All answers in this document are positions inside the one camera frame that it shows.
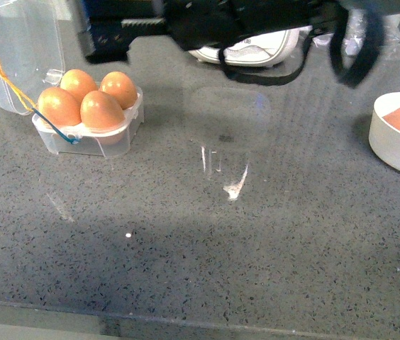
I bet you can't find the clear plastic egg box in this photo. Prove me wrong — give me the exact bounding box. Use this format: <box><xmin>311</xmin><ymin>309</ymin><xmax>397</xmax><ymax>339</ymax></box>
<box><xmin>0</xmin><ymin>1</ymin><xmax>144</xmax><ymax>158</ymax></box>

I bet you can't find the white Joyoung blender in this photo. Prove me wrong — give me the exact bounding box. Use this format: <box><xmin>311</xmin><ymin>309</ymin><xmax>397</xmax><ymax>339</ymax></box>
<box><xmin>187</xmin><ymin>28</ymin><xmax>302</xmax><ymax>68</ymax></box>

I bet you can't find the yellow and blue rubber band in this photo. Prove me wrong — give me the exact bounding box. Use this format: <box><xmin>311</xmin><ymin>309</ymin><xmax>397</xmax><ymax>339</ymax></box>
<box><xmin>0</xmin><ymin>63</ymin><xmax>80</xmax><ymax>145</ymax></box>

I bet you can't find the white round bowl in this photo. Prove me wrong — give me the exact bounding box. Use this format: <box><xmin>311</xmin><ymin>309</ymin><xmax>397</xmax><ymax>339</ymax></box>
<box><xmin>369</xmin><ymin>92</ymin><xmax>400</xmax><ymax>171</ymax></box>

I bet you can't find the clear plastic bag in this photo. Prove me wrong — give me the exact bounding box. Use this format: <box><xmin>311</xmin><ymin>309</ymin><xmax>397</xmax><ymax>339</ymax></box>
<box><xmin>313</xmin><ymin>11</ymin><xmax>400</xmax><ymax>60</ymax></box>

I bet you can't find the black cable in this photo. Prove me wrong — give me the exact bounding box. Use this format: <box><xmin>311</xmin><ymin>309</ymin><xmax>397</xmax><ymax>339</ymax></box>
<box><xmin>217</xmin><ymin>6</ymin><xmax>387</xmax><ymax>89</ymax></box>

